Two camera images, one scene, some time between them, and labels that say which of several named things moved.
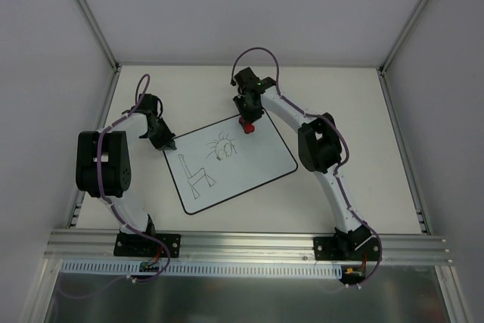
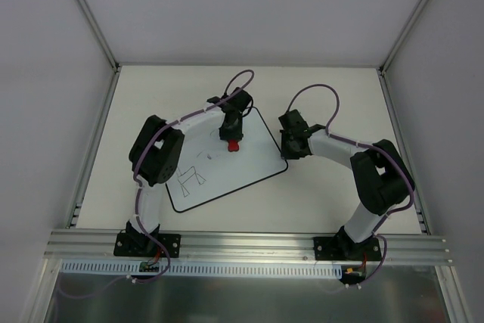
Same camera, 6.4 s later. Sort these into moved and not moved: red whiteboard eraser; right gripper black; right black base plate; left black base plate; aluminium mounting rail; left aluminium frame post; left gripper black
Moved: left gripper black; red whiteboard eraser; right gripper black
Not moved: left aluminium frame post; right black base plate; left black base plate; aluminium mounting rail
